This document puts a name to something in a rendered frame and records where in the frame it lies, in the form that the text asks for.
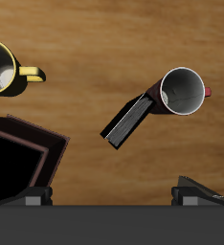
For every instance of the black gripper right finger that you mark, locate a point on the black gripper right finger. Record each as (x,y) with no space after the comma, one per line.
(189,194)

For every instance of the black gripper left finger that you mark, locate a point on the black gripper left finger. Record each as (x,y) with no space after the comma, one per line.
(37,195)

